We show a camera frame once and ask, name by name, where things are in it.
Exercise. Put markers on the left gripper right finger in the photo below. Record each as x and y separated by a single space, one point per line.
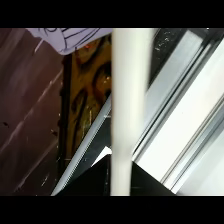
145 181

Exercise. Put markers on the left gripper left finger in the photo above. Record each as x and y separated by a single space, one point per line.
90 181

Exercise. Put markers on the silver frame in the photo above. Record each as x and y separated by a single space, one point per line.
186 116

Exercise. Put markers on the pale lilac printed garment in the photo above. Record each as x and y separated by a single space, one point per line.
71 38

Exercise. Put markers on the white garment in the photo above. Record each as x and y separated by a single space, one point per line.
128 100

